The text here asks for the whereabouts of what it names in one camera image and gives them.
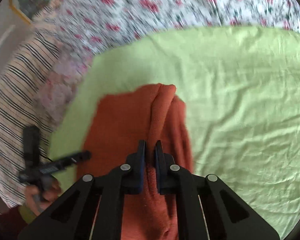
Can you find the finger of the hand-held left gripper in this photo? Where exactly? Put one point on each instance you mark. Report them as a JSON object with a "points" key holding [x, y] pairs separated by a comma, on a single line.
{"points": [[31, 140], [72, 158]]}

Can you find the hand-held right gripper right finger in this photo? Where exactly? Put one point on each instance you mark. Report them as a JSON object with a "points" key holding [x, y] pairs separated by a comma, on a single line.
{"points": [[158, 170]]}

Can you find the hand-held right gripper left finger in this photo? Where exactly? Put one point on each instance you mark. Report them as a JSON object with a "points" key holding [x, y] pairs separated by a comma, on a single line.
{"points": [[140, 170]]}

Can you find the orange knit sweater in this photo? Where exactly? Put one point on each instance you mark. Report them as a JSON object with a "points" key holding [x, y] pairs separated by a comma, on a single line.
{"points": [[122, 125]]}

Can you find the person's left hand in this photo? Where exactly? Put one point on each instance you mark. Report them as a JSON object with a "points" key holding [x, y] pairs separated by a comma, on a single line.
{"points": [[51, 192]]}

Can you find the plaid striped blanket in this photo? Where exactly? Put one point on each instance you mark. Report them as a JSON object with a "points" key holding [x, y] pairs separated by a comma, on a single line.
{"points": [[15, 100]]}

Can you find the pale pink floral pillow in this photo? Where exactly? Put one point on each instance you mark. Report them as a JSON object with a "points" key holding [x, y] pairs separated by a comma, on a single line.
{"points": [[62, 90]]}

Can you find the person's dark red clothing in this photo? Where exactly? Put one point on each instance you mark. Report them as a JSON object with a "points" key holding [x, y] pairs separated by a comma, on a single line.
{"points": [[5, 226]]}

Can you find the light green bed sheet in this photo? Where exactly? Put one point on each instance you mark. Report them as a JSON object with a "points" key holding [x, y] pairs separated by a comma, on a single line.
{"points": [[240, 105]]}

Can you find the white floral bed sheet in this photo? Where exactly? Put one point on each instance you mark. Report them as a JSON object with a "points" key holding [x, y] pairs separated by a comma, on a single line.
{"points": [[152, 5]]}

